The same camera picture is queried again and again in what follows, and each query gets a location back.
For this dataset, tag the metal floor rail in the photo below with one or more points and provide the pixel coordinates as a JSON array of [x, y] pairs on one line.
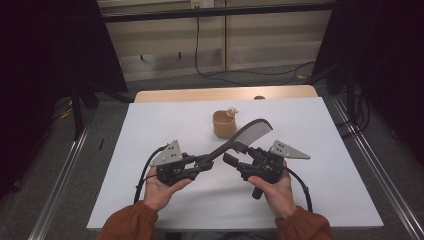
[[383, 166], [60, 180]]

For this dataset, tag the black metal stand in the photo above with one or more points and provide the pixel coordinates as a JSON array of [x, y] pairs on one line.
[[350, 90], [77, 110]]

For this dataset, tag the black horizontal bar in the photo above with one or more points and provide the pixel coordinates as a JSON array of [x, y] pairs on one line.
[[216, 12]]

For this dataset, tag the person's right hand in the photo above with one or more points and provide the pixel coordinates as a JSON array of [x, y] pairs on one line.
[[276, 196]]

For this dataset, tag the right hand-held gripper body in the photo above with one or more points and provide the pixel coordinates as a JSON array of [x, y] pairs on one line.
[[266, 163]]

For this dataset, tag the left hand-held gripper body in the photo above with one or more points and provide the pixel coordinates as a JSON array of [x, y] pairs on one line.
[[170, 166]]

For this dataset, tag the small black floor item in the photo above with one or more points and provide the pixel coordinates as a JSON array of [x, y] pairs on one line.
[[101, 144]]

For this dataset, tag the person's left hand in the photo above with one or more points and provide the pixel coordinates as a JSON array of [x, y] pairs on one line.
[[160, 193]]

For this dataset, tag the light wooden table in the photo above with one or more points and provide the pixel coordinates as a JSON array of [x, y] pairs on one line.
[[200, 94]]

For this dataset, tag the white wall socket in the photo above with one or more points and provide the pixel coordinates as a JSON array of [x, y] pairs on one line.
[[202, 3]]

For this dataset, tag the brown ceramic cup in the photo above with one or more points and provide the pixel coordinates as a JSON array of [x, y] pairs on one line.
[[222, 125]]

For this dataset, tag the dark grey comb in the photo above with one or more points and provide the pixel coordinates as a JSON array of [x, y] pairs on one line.
[[253, 133]]

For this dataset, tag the small yellow floor item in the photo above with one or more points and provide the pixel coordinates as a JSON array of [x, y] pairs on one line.
[[66, 113]]

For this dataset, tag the black curtain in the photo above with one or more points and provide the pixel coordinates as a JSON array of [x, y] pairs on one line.
[[40, 66], [390, 60]]

